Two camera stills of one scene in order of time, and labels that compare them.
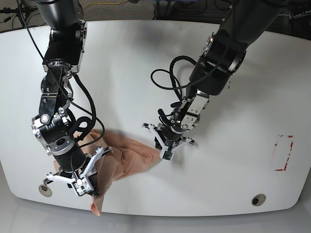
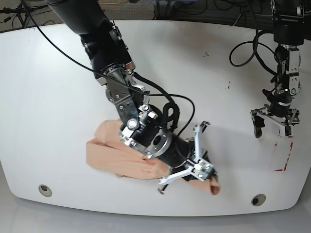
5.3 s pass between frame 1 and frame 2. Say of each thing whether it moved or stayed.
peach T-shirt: moved
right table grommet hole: stayed
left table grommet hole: stayed
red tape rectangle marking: stayed
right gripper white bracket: moved
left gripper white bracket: moved
